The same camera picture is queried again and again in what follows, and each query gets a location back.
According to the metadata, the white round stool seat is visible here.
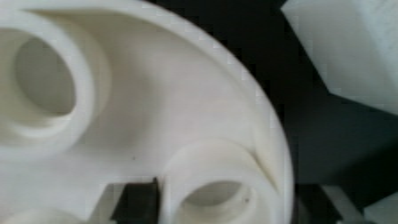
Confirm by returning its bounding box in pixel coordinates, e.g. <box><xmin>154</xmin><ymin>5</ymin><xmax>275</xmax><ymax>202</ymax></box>
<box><xmin>0</xmin><ymin>0</ymin><xmax>293</xmax><ymax>224</ymax></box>

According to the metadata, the white U-shaped fence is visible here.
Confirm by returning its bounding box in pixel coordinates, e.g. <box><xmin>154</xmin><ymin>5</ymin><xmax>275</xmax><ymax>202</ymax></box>
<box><xmin>364</xmin><ymin>192</ymin><xmax>398</xmax><ymax>224</ymax></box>

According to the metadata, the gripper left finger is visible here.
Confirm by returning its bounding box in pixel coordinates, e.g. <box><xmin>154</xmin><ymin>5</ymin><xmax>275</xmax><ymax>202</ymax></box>
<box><xmin>87</xmin><ymin>183</ymin><xmax>124</xmax><ymax>224</ymax></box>

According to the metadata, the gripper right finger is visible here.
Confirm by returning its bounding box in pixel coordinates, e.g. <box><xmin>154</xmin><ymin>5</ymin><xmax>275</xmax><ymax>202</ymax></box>
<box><xmin>321</xmin><ymin>185</ymin><xmax>371</xmax><ymax>224</ymax></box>

